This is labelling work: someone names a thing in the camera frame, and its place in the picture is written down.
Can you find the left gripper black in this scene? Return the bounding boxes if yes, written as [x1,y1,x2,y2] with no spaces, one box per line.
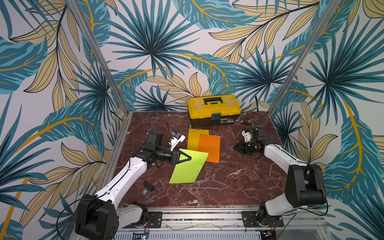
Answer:
[155,147,192,166]

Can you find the green paper sheet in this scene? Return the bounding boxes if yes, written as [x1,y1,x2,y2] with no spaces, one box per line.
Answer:
[169,149,208,184]

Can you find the yellow paper sheet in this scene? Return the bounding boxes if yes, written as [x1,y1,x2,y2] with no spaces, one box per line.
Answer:
[187,129,209,151]

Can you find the orange paper sheet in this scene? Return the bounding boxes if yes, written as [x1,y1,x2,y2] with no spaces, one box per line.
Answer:
[198,134,221,164]

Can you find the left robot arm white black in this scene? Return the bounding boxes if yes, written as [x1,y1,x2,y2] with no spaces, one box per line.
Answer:
[75,131,192,240]

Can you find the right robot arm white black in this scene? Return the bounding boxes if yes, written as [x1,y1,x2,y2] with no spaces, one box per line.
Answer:
[234,128,328,227]

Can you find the yellow black toolbox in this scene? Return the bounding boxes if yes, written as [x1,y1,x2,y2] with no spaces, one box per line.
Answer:
[188,95,242,129]

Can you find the small black clip object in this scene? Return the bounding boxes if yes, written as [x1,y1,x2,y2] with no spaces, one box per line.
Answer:
[142,181,156,196]

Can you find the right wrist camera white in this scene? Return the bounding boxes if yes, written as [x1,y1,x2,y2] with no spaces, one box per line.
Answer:
[242,131,253,143]

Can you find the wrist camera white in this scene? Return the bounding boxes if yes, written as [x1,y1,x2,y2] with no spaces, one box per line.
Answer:
[169,132,186,152]
[242,131,253,143]

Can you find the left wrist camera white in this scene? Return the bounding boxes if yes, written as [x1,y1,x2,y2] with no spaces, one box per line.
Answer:
[169,132,186,152]

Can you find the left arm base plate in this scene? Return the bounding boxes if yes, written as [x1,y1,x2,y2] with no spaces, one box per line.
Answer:
[123,212,163,229]

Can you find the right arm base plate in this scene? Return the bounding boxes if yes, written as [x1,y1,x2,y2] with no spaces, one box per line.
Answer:
[241,211,284,228]

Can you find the left aluminium corner post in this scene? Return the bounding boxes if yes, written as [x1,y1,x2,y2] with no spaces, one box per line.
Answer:
[68,0,129,116]

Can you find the aluminium corner post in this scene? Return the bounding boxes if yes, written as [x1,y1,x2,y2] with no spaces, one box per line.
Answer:
[68,0,129,116]
[268,0,341,117]

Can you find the aluminium frame rail front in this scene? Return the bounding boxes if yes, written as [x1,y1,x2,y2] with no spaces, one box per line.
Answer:
[112,206,332,240]

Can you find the right aluminium corner post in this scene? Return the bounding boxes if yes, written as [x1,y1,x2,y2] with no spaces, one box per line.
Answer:
[268,0,341,117]

